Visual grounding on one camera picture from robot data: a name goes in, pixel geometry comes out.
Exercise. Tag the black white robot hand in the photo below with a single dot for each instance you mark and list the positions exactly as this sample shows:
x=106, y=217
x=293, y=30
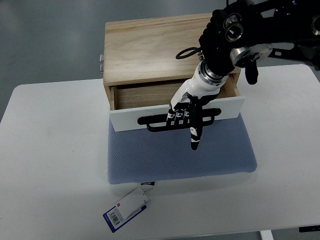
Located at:
x=193, y=94

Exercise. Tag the black drawer handle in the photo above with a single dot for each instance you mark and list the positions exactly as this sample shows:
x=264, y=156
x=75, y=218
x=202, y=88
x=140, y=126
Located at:
x=179, y=120

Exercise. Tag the white drawer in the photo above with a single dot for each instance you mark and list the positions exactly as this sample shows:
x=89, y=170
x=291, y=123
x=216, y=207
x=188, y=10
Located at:
x=130, y=102

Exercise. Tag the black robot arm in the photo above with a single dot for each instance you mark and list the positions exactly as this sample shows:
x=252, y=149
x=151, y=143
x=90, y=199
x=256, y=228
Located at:
x=244, y=32

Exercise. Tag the wooden drawer cabinet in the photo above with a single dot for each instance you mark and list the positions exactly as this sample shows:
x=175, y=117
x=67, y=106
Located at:
x=142, y=51

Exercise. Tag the blue mesh cushion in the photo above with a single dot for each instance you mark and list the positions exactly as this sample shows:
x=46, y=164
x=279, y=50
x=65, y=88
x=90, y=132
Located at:
x=140, y=156

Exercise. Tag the white blue product tag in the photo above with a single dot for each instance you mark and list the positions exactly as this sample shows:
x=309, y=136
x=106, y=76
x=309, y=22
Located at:
x=126, y=209

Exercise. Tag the white table leg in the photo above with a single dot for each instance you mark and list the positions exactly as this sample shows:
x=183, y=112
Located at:
x=266, y=235

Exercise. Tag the black table control panel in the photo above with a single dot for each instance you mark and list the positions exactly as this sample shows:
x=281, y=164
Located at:
x=306, y=229

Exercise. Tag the metal bracket behind cabinet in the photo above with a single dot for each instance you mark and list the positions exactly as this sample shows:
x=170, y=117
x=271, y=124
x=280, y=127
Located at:
x=101, y=63

